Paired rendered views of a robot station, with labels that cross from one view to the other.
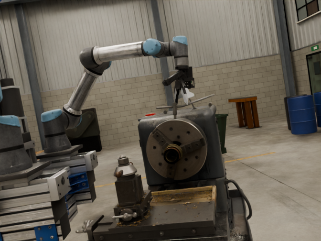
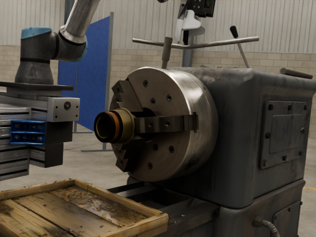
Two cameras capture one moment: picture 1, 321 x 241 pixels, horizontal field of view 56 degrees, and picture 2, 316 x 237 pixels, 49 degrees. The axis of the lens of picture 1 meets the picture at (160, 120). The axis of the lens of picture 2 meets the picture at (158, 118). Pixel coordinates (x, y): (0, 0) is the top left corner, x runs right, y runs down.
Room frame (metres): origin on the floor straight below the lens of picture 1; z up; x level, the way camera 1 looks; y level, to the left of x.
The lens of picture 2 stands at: (0.73, -0.54, 1.19)
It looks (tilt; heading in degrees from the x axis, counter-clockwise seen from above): 5 degrees down; 29
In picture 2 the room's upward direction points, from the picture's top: 4 degrees clockwise
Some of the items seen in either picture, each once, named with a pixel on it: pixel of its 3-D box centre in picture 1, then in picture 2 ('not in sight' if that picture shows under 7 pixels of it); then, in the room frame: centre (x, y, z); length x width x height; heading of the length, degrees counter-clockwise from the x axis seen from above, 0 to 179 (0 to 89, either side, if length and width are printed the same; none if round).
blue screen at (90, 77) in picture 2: not in sight; (77, 80); (6.55, 4.82, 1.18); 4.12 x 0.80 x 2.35; 57
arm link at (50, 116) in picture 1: (53, 121); (37, 43); (1.73, 0.61, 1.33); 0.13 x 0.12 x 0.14; 160
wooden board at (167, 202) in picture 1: (175, 203); (65, 214); (1.30, 0.00, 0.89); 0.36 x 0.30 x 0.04; 78
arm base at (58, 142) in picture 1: (56, 141); (35, 71); (1.73, 0.61, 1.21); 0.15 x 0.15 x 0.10
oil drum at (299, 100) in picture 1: (302, 114); not in sight; (7.34, -3.44, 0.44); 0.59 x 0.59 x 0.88
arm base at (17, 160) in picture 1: (10, 158); not in sight; (1.23, 0.63, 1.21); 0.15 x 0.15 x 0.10
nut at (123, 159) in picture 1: (123, 159); not in sight; (1.00, 0.15, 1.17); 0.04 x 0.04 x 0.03
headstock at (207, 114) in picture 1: (184, 140); (225, 125); (1.98, -0.13, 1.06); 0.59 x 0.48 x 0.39; 168
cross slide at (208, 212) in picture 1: (151, 221); not in sight; (0.99, 0.09, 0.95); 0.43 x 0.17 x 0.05; 78
